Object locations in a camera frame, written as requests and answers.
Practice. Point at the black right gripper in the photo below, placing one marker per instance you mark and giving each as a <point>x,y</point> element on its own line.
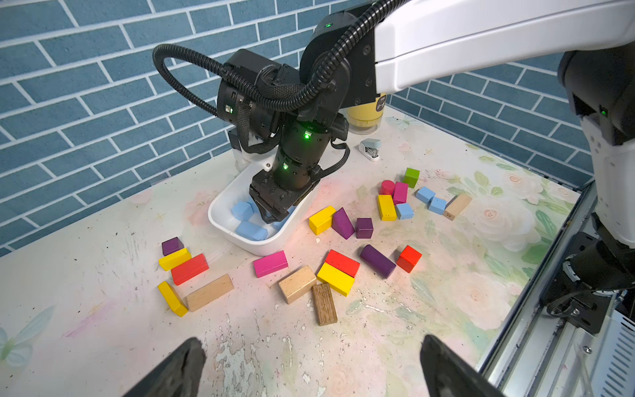
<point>309,142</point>

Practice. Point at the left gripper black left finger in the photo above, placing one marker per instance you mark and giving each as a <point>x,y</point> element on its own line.
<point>179,374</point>

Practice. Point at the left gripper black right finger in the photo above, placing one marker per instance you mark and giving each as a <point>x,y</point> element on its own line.
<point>447,374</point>

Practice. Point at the light blue block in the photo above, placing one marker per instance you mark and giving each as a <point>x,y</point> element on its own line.
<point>251,231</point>

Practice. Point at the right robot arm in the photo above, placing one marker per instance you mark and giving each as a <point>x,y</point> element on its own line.
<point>394,45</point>

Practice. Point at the long yellow block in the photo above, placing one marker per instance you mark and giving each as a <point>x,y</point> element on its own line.
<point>173,300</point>

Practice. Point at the natural wood plank block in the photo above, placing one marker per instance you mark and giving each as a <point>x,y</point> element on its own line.
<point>209,293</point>

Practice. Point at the yellow pen cup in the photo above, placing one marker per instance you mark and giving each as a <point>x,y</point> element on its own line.
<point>365,119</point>

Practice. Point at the red rectangular block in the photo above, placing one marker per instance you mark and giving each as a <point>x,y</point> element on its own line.
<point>189,269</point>

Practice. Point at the short yellow block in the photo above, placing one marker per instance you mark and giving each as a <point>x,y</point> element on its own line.
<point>170,262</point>

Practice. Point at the white plastic tub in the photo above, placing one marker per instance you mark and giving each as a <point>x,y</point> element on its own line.
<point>233,205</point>

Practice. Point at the red cube block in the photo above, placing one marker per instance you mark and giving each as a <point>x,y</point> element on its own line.
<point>408,259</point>

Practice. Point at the purple cylinder block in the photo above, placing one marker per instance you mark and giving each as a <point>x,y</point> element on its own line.
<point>377,261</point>

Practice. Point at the purple cube block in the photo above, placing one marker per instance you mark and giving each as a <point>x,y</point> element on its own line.
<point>171,246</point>

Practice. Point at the yellow block near tub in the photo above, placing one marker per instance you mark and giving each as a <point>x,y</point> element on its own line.
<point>322,221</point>

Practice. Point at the dark wood block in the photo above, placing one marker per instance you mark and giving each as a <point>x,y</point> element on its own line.
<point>324,305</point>

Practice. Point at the purple wedge block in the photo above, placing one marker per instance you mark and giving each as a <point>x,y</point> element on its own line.
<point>342,224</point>

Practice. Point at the magenta rectangular block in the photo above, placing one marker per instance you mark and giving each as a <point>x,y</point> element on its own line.
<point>270,264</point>

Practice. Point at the pink cylinder block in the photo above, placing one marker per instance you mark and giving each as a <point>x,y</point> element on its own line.
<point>387,187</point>

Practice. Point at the light wood square block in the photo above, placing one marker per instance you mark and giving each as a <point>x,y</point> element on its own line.
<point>297,284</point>

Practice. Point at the small purple cube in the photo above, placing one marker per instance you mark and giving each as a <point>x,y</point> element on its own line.
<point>364,228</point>

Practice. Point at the yellow block right cluster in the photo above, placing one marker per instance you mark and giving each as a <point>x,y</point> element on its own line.
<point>387,208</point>

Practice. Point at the magenta block right cluster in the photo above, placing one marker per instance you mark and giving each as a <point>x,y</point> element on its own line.
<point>400,193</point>

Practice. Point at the green cube block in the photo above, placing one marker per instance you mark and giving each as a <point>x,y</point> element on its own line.
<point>411,177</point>

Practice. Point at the small blue block right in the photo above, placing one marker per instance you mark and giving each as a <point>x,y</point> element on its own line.
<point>404,211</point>

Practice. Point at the blue cube right lower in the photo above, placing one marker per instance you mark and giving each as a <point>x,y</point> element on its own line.
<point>437,205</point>

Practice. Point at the blue cube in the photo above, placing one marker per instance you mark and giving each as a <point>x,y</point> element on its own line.
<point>425,195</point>
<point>437,205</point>

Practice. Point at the light wood block right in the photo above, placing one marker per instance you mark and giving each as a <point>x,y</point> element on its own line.
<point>456,206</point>

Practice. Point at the blue cube right upper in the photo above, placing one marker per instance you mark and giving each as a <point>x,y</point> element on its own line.
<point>425,195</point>

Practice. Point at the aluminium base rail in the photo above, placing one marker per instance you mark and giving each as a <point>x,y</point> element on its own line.
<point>572,332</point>

